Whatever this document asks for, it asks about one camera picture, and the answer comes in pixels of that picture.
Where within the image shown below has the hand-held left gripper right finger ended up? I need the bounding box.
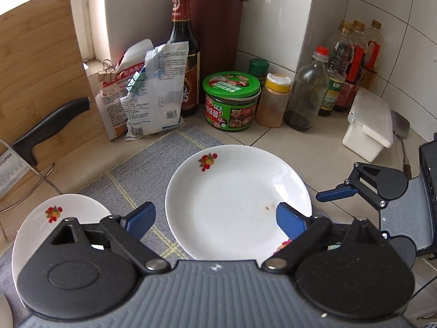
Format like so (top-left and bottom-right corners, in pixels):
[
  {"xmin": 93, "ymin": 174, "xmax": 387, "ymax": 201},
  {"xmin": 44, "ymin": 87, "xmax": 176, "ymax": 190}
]
[{"xmin": 261, "ymin": 202, "xmax": 390, "ymax": 274}]

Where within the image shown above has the black-handled kitchen knife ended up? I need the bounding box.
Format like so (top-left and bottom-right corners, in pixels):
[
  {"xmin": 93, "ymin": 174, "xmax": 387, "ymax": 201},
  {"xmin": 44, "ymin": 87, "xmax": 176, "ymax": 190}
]
[{"xmin": 0, "ymin": 97, "xmax": 91, "ymax": 200}]

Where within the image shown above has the red-label plastic bottle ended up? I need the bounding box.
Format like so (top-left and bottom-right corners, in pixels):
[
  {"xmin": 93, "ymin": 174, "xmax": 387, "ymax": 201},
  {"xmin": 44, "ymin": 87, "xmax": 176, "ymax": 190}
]
[{"xmin": 335, "ymin": 20, "xmax": 369, "ymax": 113}]

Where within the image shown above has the metal binder clip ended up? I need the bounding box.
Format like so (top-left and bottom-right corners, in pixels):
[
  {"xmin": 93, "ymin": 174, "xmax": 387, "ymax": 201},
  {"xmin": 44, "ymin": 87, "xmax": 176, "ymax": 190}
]
[{"xmin": 96, "ymin": 59, "xmax": 117, "ymax": 83}]

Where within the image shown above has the yellow spice jar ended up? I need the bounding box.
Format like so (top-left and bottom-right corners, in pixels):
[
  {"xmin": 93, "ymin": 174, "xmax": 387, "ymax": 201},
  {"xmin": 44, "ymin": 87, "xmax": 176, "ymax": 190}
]
[{"xmin": 255, "ymin": 73, "xmax": 292, "ymax": 128}]

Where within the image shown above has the green clip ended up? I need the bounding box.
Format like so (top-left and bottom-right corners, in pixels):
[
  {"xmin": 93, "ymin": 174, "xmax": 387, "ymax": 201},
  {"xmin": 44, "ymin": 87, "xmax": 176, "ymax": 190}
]
[{"xmin": 126, "ymin": 70, "xmax": 147, "ymax": 93}]

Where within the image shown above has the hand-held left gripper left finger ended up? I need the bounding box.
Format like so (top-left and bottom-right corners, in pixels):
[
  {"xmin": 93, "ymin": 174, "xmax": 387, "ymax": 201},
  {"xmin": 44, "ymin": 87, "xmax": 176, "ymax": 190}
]
[{"xmin": 51, "ymin": 201, "xmax": 171, "ymax": 274}]

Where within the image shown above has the dark green-label bottle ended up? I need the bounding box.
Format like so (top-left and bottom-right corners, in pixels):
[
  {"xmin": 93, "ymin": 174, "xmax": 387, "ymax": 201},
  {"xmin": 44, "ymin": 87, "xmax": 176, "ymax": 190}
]
[{"xmin": 319, "ymin": 21, "xmax": 355, "ymax": 117}]

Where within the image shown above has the white lidded box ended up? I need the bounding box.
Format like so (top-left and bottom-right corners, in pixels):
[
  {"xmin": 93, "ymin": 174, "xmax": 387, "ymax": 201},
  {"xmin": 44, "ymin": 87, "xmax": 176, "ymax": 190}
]
[{"xmin": 342, "ymin": 87, "xmax": 394, "ymax": 163}]

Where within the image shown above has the metal wire rack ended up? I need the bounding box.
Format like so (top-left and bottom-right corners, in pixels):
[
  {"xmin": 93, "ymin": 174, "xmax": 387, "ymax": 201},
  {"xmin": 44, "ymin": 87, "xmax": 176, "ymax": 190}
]
[{"xmin": 0, "ymin": 162, "xmax": 64, "ymax": 216}]

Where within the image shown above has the white blue-print bag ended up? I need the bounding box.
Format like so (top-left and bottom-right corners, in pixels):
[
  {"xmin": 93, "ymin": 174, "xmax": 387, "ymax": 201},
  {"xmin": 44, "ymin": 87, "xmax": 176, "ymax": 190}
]
[{"xmin": 121, "ymin": 41, "xmax": 189, "ymax": 142}]

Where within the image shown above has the grey checked mat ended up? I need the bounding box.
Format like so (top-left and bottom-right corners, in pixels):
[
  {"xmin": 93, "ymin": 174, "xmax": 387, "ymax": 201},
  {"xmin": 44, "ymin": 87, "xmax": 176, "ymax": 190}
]
[{"xmin": 0, "ymin": 125, "xmax": 342, "ymax": 315}]

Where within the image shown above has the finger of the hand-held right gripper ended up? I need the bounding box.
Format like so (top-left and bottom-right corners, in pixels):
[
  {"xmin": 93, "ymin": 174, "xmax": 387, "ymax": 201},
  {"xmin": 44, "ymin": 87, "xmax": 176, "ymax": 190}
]
[
  {"xmin": 316, "ymin": 162, "xmax": 400, "ymax": 210},
  {"xmin": 377, "ymin": 208, "xmax": 392, "ymax": 242}
]

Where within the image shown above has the green-lid sauce jar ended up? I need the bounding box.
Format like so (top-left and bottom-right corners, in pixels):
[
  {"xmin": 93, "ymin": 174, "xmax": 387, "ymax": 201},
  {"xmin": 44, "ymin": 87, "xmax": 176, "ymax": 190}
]
[{"xmin": 203, "ymin": 71, "xmax": 262, "ymax": 132}]

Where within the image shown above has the white fruit-print plate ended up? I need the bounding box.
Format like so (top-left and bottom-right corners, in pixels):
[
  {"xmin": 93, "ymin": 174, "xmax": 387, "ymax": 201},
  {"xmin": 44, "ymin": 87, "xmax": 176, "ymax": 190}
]
[
  {"xmin": 11, "ymin": 194, "xmax": 113, "ymax": 282},
  {"xmin": 165, "ymin": 145, "xmax": 312, "ymax": 260}
]

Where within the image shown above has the clear red-cap glass bottle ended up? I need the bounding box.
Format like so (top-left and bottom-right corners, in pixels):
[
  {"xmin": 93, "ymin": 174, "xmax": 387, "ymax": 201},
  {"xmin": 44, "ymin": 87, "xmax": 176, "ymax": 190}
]
[{"xmin": 284, "ymin": 46, "xmax": 330, "ymax": 132}]

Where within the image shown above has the bamboo cutting board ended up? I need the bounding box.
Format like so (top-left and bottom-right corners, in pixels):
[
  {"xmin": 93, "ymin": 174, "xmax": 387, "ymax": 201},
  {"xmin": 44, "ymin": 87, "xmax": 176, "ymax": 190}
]
[{"xmin": 0, "ymin": 0, "xmax": 113, "ymax": 195}]

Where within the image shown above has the dark red knife block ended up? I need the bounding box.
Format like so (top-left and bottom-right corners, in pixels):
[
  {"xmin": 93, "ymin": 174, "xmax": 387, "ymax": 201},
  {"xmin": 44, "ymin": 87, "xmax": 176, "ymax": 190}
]
[{"xmin": 189, "ymin": 0, "xmax": 244, "ymax": 76}]

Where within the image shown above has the amber oil bottle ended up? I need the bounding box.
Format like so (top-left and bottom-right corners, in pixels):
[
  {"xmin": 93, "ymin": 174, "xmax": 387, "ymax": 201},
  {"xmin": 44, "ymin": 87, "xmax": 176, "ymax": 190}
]
[{"xmin": 358, "ymin": 19, "xmax": 386, "ymax": 91}]

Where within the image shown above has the red and white bag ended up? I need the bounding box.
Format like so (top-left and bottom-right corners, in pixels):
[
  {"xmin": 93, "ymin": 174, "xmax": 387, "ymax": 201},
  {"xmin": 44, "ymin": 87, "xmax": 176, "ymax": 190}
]
[{"xmin": 95, "ymin": 39, "xmax": 154, "ymax": 140}]

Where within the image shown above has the metal spatula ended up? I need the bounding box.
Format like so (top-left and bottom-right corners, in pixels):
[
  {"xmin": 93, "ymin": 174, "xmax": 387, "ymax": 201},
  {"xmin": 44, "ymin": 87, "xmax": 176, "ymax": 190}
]
[{"xmin": 390, "ymin": 109, "xmax": 414, "ymax": 180}]

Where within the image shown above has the black cable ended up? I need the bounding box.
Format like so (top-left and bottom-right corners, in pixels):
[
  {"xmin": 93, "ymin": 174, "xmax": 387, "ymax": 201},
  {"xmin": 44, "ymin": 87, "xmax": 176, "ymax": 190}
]
[{"xmin": 413, "ymin": 273, "xmax": 437, "ymax": 302}]

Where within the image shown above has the dark soy sauce bottle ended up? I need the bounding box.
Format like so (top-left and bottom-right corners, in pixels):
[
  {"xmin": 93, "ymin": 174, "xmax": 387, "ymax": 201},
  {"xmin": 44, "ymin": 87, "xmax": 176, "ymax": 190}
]
[{"xmin": 160, "ymin": 0, "xmax": 201, "ymax": 117}]

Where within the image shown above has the green-cap small bottle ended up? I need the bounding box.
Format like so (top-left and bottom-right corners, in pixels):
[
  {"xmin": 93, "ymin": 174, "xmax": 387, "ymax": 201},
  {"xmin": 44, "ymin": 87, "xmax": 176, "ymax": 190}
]
[{"xmin": 248, "ymin": 59, "xmax": 270, "ymax": 87}]

